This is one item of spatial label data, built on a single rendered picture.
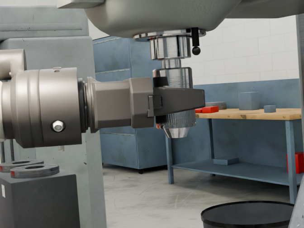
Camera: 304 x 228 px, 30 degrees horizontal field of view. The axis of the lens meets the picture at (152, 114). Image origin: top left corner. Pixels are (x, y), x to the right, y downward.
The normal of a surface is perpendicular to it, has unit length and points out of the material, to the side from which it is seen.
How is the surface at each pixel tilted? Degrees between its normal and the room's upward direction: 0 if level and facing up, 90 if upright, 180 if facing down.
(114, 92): 90
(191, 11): 125
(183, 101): 90
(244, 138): 90
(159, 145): 90
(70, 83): 56
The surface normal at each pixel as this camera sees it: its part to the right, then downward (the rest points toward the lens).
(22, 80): 0.04, -0.68
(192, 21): 0.46, 0.59
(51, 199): 0.46, 0.01
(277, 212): -0.63, 0.02
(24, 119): 0.15, 0.22
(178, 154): -0.85, 0.09
